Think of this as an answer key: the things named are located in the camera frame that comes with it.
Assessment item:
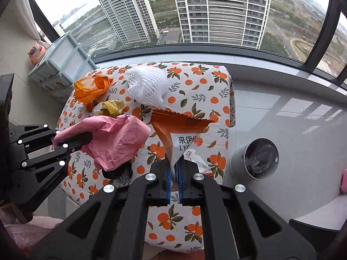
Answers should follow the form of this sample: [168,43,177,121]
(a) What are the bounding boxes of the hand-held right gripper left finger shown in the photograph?
[29,161,172,260]

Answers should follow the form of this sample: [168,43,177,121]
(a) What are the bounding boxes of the yellow green wrapper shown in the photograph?
[93,100,125,119]

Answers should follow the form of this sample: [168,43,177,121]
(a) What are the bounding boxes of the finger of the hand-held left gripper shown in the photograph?
[12,153,70,197]
[9,124,93,154]

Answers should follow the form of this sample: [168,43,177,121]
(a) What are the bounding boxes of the grey plastic drawer cabinet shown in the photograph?
[27,31,100,98]

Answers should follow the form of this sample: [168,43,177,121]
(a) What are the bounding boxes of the grey round waste bin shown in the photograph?
[229,138,280,181]

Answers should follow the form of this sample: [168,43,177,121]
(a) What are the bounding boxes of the pink toy figure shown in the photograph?
[28,42,47,66]

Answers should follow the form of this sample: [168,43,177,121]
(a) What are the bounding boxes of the white curtain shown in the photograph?
[13,0,52,44]

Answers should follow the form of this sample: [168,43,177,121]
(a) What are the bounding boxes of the orange plastic bag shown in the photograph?
[73,75,113,104]

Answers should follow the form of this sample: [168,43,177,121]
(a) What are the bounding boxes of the black plastic bag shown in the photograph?
[103,161,133,180]

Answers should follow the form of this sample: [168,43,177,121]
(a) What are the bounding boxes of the person's legs in coral pants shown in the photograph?
[150,249,206,260]

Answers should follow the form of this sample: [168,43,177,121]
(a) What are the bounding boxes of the slim high-rise building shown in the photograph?
[93,0,160,48]

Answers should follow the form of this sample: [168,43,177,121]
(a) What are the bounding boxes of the wide high-rise building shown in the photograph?
[170,0,273,50]

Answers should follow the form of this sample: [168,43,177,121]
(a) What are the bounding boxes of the pink paper bag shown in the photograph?
[52,114,151,172]

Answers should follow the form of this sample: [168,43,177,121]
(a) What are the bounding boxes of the orange snack packet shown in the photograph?
[151,107,215,179]

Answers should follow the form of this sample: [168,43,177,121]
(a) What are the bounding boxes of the black window frame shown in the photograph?
[24,0,347,86]

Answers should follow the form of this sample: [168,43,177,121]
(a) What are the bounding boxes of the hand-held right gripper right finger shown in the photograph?
[178,160,317,260]

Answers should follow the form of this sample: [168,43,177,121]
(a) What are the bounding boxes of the white foam net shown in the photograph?
[125,66,169,107]

